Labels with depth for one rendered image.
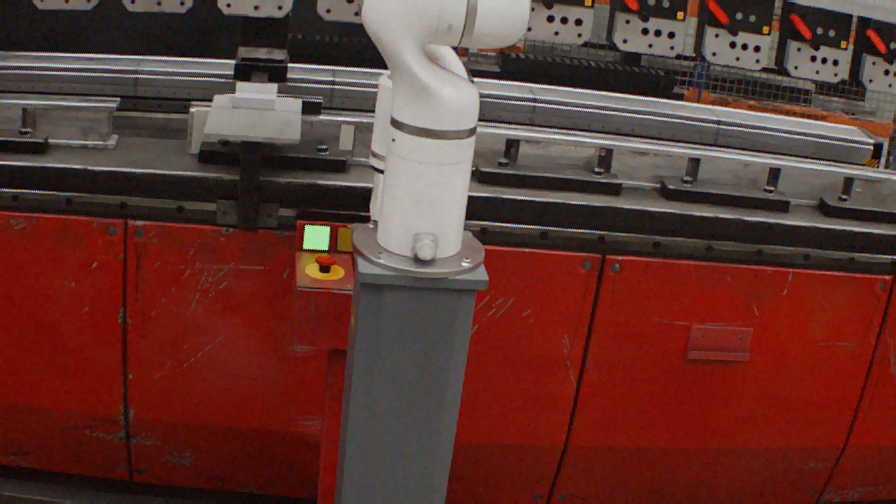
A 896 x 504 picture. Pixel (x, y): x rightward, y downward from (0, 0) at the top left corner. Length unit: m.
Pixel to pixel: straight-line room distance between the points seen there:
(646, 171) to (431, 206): 0.98
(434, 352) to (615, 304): 0.87
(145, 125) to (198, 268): 1.86
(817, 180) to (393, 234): 1.29
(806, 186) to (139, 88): 1.52
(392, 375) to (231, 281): 0.77
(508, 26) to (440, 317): 0.42
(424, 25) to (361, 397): 0.55
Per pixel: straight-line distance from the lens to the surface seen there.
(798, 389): 2.79
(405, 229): 1.68
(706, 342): 2.63
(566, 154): 2.52
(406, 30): 1.59
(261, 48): 2.42
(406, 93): 1.63
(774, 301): 2.65
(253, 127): 2.24
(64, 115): 2.49
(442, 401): 1.77
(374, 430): 1.78
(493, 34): 1.61
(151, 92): 2.71
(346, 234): 2.26
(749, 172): 2.65
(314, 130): 2.45
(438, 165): 1.64
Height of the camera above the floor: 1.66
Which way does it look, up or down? 22 degrees down
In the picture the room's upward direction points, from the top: 8 degrees clockwise
